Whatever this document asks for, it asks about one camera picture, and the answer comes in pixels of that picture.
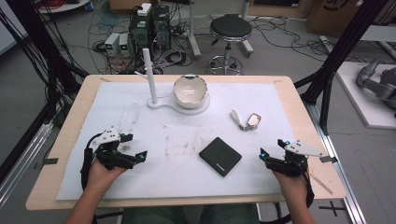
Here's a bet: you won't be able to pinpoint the black round stool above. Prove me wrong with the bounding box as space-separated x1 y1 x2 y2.
206 13 254 76

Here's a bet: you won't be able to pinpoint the person's legs in jeans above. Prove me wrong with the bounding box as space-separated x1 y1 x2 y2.
120 203 260 224

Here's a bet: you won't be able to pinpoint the white ceramic bowl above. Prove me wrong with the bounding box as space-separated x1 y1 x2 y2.
172 74 209 109

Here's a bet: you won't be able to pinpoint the black frame post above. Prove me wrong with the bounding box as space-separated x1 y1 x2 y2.
293 0 385 135
5 0 90 104

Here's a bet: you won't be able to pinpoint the white table mat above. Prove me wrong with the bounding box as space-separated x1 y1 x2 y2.
55 81 297 202

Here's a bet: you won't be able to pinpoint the cardboard box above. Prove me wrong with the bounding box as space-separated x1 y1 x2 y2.
305 0 364 39

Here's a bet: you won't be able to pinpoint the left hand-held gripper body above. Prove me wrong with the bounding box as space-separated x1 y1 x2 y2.
89 127 137 172

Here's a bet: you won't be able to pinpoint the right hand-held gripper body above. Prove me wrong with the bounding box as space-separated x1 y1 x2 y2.
266 140 330 178

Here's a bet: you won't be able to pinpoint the grey power supply unit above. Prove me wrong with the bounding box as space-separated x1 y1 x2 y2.
104 32 121 58
119 32 132 58

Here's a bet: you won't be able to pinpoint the black computer tower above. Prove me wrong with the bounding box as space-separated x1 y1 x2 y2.
128 11 154 52
151 4 172 51

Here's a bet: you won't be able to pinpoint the thin wooden stick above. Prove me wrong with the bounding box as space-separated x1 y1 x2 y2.
309 173 334 196

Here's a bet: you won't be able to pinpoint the white box on computer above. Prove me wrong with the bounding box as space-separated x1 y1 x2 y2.
136 2 153 18

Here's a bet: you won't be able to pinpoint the person's right hand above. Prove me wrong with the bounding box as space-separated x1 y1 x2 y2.
272 168 310 194

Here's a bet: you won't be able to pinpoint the black tape strip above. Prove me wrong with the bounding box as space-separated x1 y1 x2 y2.
33 157 60 171
318 155 339 164

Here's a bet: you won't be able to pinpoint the aluminium frame rail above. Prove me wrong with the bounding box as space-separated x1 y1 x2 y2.
0 120 54 207
303 100 368 224

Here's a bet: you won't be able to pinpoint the white platform board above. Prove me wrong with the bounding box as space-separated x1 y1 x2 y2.
335 61 396 131

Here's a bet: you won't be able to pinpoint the black tape cross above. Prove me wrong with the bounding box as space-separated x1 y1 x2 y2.
318 200 347 218

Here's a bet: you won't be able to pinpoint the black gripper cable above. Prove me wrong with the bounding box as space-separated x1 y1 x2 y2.
79 133 104 191
305 173 316 209

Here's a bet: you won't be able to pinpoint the black square wallet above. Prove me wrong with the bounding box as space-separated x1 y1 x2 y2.
198 136 243 178

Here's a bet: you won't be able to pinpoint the white stand with pole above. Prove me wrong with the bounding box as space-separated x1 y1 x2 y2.
134 48 211 117

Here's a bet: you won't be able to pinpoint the keychain with tan tag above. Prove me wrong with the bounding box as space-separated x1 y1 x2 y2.
230 109 262 132

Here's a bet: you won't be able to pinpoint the person's left hand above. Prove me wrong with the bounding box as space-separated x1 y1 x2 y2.
85 158 128 189

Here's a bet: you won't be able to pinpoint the white power strip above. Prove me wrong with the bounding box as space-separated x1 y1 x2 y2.
318 35 336 54

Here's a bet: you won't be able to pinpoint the wooden table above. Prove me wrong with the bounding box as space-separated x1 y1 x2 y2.
25 74 347 211

